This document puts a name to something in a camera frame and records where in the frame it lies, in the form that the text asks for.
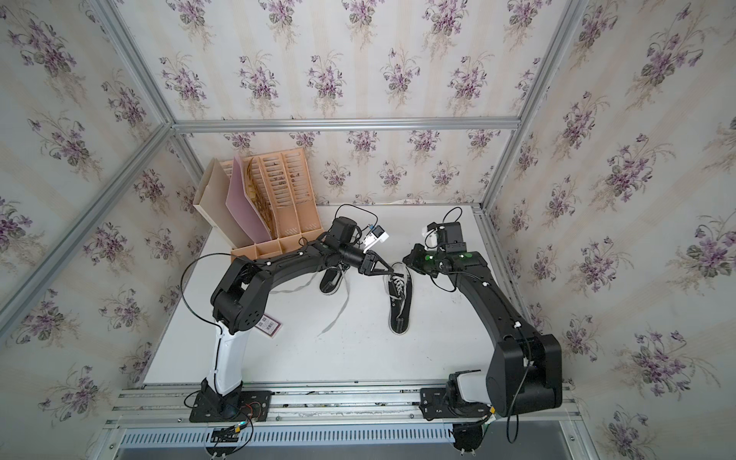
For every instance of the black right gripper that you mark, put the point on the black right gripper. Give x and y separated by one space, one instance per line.
414 262

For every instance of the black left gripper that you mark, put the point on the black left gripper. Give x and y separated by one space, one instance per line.
367 263

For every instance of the black canvas sneaker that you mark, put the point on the black canvas sneaker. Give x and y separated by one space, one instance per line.
400 290
333 279

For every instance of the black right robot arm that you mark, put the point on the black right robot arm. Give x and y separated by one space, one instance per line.
525 373

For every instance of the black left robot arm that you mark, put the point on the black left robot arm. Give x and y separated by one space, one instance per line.
239 303

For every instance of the peach plastic file organizer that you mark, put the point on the peach plastic file organizer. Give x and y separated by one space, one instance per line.
292 201

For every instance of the red card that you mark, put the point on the red card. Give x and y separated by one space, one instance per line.
269 326

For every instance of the yellow wanted poster book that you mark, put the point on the yellow wanted poster book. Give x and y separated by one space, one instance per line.
256 192

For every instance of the pink folder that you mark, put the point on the pink folder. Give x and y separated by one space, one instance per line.
240 207

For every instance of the beige folder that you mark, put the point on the beige folder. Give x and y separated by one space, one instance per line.
209 201

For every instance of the small circuit board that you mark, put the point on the small circuit board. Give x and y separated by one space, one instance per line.
229 435

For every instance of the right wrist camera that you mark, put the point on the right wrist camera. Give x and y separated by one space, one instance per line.
446 237

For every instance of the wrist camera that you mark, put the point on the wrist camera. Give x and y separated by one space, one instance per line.
446 237
345 231

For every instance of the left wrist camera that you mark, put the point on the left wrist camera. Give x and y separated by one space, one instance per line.
345 231

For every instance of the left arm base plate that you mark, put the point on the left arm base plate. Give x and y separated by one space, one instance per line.
238 406

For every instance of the aluminium rail frame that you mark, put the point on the aluminium rail frame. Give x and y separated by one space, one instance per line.
319 413

